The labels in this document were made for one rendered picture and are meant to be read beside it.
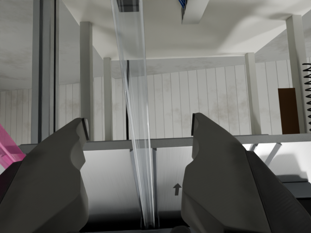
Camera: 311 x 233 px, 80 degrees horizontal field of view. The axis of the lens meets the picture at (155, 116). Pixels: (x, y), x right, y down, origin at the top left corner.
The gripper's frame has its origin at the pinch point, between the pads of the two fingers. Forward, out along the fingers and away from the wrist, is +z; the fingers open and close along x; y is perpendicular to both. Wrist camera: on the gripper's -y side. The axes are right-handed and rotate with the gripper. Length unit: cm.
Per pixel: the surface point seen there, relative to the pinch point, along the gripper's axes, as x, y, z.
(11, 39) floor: -134, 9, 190
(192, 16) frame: 12.3, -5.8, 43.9
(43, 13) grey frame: -22.6, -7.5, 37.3
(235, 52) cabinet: 39, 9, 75
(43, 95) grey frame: -22.4, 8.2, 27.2
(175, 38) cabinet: 10, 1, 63
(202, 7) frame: 14.2, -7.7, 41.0
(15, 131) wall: -270, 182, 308
